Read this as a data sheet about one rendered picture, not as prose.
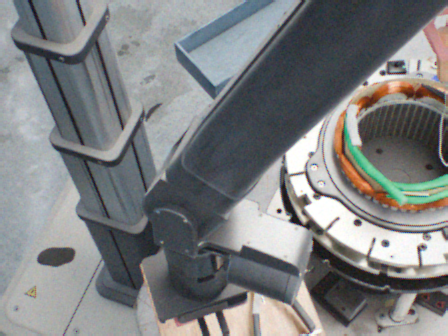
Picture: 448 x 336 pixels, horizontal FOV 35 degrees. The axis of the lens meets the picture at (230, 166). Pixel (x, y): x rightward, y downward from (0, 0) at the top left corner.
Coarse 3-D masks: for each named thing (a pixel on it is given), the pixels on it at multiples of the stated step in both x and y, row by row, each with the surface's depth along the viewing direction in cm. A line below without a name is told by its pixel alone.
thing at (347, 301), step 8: (336, 288) 114; (344, 288) 113; (352, 288) 113; (328, 296) 114; (336, 296) 113; (344, 296) 112; (352, 296) 112; (360, 296) 112; (336, 304) 113; (344, 304) 112; (352, 304) 112; (360, 304) 112; (344, 312) 112; (352, 312) 112
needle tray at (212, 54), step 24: (264, 0) 117; (288, 0) 119; (216, 24) 113; (240, 24) 117; (264, 24) 117; (192, 48) 114; (216, 48) 114; (240, 48) 114; (192, 72) 111; (216, 72) 112; (216, 96) 108
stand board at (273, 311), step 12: (144, 276) 91; (300, 288) 90; (252, 300) 89; (300, 300) 89; (228, 312) 88; (240, 312) 88; (252, 312) 88; (264, 312) 88; (276, 312) 88; (288, 312) 88; (312, 312) 88; (168, 324) 88; (192, 324) 88; (216, 324) 88; (228, 324) 88; (240, 324) 88; (252, 324) 88; (264, 324) 87; (276, 324) 87; (288, 324) 87; (300, 324) 87
